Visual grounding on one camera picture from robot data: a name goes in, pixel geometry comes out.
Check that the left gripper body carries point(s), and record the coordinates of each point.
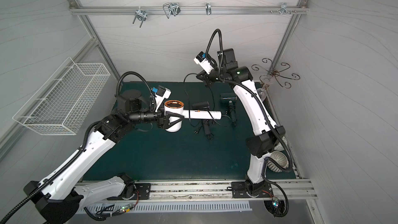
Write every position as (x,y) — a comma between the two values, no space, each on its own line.
(160,118)

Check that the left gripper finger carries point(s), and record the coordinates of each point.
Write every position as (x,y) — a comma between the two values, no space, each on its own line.
(173,124)
(171,116)

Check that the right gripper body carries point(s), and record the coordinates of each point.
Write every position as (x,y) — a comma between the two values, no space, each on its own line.
(202,76)

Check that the white hair dryer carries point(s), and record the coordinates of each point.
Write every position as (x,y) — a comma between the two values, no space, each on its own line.
(178,107)

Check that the green hair dryer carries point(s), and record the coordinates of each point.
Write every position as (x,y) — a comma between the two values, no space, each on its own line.
(229,99)

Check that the grey hair dryer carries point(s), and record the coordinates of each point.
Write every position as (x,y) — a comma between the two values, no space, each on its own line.
(205,125)

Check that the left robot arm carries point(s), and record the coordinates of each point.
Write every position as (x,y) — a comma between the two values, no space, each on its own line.
(56,197)

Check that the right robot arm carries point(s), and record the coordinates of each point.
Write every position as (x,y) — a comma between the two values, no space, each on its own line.
(266,147)

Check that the green table mat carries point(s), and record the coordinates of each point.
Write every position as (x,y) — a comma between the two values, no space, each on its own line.
(150,153)

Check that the black ornate jewelry stand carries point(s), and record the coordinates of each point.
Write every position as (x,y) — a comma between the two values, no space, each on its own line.
(272,76)

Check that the metal hook clamp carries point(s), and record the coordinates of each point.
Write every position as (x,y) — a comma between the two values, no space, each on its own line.
(171,9)
(208,9)
(140,16)
(283,10)

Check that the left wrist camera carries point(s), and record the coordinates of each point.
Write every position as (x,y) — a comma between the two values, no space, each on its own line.
(160,94)

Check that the white wire basket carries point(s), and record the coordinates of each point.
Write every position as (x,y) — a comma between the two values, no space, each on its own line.
(61,104)

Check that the white slotted cable duct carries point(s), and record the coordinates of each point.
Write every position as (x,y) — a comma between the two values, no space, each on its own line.
(175,207)

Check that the aluminium top rail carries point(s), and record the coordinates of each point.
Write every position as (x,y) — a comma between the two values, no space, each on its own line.
(185,10)

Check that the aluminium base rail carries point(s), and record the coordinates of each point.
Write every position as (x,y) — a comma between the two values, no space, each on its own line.
(221,190)

